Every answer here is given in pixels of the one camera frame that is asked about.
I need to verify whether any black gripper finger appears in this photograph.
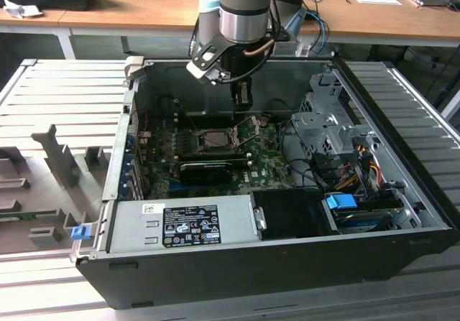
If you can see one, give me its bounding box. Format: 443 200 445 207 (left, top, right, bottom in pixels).
231 78 255 113

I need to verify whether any cpu socket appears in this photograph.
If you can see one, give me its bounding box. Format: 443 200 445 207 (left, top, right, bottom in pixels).
193 129 242 153

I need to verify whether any white plug block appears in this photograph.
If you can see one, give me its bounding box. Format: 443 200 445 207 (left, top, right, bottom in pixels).
294 40 312 58

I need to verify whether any green motherboard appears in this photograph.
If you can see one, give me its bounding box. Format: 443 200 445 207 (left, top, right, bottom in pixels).
143 114 299 200

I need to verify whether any silver metal disk bay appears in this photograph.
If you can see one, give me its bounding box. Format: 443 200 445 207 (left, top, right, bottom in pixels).
290 71 382 159

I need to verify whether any black graphics card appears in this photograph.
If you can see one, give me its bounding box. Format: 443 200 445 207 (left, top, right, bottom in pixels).
178 159 249 186

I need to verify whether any long wooden desk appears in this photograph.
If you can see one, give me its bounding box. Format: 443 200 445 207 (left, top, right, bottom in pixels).
59 0 460 48

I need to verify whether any hard disk in blue carrier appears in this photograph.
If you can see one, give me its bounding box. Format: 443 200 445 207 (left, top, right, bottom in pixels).
324 192 404 235

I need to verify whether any white paper sheet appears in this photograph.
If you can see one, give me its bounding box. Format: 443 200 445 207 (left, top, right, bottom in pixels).
351 0 406 6

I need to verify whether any grey power supply unit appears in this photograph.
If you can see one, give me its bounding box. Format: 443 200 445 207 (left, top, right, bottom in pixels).
106 194 260 254

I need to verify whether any black open pc case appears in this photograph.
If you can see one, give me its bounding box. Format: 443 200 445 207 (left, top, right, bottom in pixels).
70 57 460 311

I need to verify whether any grey parts rack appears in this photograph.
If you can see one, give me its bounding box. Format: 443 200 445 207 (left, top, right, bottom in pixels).
0 123 113 254

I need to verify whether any short wooden desk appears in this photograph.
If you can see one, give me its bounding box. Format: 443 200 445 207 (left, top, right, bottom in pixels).
0 8 78 60

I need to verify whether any blue plastic case latch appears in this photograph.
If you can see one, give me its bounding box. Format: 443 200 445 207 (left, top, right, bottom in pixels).
70 225 90 242

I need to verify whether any crumpled white paper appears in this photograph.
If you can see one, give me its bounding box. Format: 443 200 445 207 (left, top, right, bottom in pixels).
2 0 45 19

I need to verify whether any green ram stick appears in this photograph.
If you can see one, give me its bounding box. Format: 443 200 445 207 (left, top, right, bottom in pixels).
0 209 60 223

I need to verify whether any black camera cable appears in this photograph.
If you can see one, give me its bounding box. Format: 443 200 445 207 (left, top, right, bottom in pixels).
215 39 277 85

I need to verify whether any metal socket cover frame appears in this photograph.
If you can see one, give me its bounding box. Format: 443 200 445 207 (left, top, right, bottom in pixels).
231 115 262 148

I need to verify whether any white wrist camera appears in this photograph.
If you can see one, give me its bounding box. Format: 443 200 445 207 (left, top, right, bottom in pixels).
185 35 231 85

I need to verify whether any black looped wire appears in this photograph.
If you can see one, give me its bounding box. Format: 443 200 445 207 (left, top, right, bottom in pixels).
264 98 301 128

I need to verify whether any blue cable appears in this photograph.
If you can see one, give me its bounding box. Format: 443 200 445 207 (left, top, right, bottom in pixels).
304 10 331 57

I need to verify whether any yellow red wire bundle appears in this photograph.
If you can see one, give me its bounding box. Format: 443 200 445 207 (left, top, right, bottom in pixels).
337 144 384 195

